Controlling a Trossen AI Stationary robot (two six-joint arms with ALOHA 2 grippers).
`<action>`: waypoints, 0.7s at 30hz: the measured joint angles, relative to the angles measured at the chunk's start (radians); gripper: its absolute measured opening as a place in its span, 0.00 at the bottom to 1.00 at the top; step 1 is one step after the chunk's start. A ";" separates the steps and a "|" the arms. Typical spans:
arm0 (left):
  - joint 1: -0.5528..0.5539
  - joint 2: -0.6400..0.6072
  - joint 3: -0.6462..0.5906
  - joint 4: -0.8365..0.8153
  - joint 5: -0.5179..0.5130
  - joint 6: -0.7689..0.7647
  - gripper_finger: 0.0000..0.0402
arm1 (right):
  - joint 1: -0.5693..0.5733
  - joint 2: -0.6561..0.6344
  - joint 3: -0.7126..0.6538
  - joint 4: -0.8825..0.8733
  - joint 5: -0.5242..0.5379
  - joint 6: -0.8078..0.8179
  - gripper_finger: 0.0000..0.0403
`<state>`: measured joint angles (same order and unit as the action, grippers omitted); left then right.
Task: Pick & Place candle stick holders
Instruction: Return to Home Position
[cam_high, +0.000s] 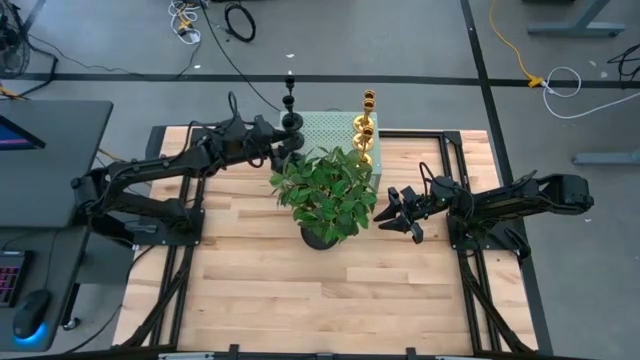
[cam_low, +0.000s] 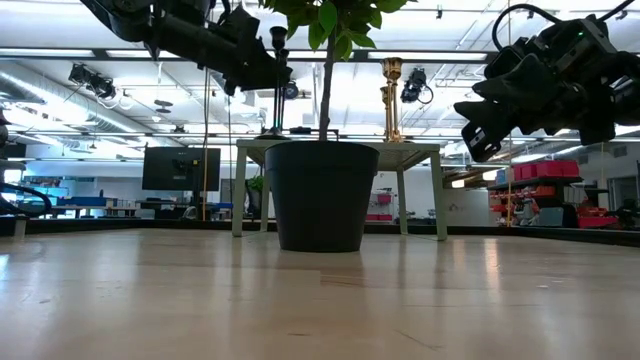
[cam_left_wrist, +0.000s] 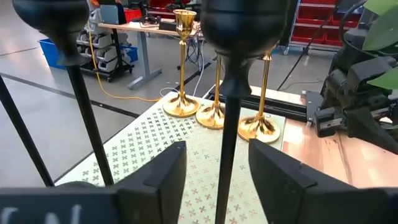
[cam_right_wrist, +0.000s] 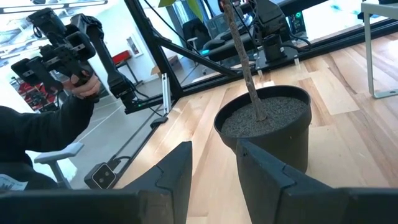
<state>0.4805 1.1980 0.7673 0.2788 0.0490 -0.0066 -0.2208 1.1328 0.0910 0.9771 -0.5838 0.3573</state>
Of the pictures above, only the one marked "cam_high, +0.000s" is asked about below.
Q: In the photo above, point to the dark desk surface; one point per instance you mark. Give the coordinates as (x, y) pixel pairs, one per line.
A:
(55, 260)

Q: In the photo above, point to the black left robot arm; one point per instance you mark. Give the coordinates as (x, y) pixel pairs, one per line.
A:
(165, 162)

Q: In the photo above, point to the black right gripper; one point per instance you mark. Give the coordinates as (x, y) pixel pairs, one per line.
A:
(430, 200)

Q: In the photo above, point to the black computer mouse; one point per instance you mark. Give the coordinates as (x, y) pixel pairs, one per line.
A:
(31, 312)

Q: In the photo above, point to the green perforated metal box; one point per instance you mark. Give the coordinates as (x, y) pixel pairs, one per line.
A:
(325, 132)

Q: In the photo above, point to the grey desk top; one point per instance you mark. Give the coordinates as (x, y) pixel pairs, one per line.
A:
(60, 165)

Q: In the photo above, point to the tall thin black candlestick holder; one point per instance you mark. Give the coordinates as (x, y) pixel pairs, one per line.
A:
(293, 121)

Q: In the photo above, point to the silver bracket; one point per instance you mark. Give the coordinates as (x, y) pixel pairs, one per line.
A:
(185, 356)

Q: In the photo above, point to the tall slim gold candlestick holder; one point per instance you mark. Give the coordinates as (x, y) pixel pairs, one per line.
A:
(367, 132)

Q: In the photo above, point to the grey desk foot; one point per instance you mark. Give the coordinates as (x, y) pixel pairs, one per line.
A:
(575, 28)
(605, 159)

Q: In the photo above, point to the backlit keyboard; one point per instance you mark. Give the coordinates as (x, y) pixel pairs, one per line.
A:
(9, 282)

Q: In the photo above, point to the potted green leafy plant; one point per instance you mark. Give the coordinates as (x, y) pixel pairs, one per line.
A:
(330, 195)

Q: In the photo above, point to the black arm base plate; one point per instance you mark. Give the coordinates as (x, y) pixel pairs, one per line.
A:
(492, 240)
(195, 235)

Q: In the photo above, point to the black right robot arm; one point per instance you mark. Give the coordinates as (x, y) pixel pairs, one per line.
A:
(520, 200)

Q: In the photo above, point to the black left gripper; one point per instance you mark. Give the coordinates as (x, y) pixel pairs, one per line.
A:
(262, 136)

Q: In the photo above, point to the computer monitor screen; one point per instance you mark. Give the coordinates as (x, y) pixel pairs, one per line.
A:
(15, 137)

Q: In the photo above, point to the desk leg with caster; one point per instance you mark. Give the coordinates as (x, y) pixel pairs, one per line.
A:
(70, 322)

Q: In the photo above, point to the black floor fan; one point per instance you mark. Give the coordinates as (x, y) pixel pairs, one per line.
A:
(12, 50)

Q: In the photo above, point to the black aluminium table frame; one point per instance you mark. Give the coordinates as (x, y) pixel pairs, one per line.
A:
(447, 150)

